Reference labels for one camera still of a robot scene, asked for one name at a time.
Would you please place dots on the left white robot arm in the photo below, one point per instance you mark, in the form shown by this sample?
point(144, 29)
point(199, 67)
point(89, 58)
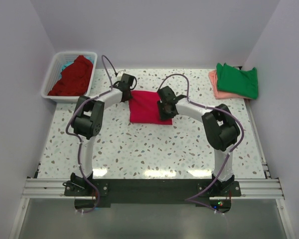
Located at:
point(85, 124)

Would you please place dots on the folded green t-shirt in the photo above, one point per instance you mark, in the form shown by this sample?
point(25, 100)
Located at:
point(236, 81)

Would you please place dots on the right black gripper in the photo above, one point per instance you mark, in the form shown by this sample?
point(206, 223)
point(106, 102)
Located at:
point(162, 115)

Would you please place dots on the white plastic laundry basket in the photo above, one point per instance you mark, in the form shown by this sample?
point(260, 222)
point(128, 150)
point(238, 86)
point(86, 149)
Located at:
point(54, 74)

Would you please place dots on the dark red t-shirt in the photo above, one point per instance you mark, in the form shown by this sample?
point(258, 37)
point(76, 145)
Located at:
point(72, 83)

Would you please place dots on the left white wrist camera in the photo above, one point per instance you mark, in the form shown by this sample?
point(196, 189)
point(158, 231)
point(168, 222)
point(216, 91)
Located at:
point(119, 76)

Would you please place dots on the pink red t-shirt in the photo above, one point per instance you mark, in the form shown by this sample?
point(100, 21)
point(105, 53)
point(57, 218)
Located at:
point(143, 108)

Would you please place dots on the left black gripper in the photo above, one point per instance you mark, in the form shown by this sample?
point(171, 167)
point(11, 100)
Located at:
point(128, 98)

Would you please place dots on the folded peach t-shirt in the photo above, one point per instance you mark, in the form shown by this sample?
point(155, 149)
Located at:
point(221, 94)

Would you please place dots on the aluminium rail frame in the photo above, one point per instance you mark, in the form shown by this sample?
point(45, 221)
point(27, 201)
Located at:
point(135, 151)

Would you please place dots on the light blue t-shirt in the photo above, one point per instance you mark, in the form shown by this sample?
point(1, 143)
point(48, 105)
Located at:
point(78, 65)

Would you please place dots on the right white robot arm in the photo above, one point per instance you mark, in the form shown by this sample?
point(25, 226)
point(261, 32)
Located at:
point(223, 132)

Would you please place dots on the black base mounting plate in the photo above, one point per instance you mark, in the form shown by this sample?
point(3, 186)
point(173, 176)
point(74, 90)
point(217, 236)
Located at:
point(103, 193)

